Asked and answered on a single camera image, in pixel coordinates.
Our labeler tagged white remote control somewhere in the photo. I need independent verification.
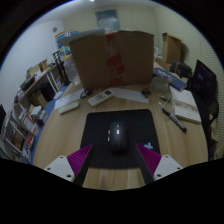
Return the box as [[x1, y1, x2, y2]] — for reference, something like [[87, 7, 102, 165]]
[[87, 88, 116, 108]]

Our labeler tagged grey door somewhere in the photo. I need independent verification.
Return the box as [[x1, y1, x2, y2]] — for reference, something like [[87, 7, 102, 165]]
[[95, 9, 121, 32]]

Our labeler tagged cluttered shelf unit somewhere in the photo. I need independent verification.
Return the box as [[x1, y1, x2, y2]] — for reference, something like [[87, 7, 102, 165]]
[[0, 49, 73, 164]]

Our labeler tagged small white flat device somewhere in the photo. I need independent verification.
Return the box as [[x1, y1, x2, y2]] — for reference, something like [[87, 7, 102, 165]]
[[58, 100, 81, 116]]

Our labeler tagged black office chair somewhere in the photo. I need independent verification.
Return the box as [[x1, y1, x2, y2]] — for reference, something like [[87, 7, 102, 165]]
[[188, 59, 221, 161]]

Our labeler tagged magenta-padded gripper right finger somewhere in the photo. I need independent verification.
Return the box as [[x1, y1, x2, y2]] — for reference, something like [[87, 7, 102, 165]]
[[134, 143, 184, 185]]

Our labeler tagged blue book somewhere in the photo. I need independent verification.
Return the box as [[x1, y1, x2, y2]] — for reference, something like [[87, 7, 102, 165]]
[[153, 67, 189, 92]]

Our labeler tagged large cardboard box red tape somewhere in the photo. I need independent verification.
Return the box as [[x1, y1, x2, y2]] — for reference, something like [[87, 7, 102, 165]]
[[68, 30, 156, 92]]

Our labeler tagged black mouse pad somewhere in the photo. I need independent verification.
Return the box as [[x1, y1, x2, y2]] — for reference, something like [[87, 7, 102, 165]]
[[79, 108, 162, 170]]

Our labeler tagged thick white book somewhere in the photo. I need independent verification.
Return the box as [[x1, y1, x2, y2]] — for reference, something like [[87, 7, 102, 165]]
[[169, 85, 203, 125]]

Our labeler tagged blue and white box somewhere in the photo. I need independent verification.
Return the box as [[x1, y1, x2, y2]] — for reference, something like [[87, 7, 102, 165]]
[[55, 30, 79, 49]]

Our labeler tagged open cardboard box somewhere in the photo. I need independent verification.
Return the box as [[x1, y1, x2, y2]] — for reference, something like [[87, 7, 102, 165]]
[[161, 32, 183, 65]]

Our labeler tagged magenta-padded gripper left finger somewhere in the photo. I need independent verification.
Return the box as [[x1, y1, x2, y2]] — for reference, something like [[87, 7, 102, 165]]
[[43, 143, 95, 187]]

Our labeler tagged black computer mouse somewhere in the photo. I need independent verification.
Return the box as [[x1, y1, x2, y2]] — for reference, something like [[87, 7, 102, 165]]
[[107, 121, 130, 156]]

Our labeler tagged white paper sheet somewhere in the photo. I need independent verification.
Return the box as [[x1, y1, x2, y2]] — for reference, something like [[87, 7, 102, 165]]
[[111, 87, 150, 104], [53, 88, 88, 111]]

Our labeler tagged clear plastic container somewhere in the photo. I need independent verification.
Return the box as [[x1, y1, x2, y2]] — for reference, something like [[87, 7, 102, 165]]
[[152, 75, 170, 94]]

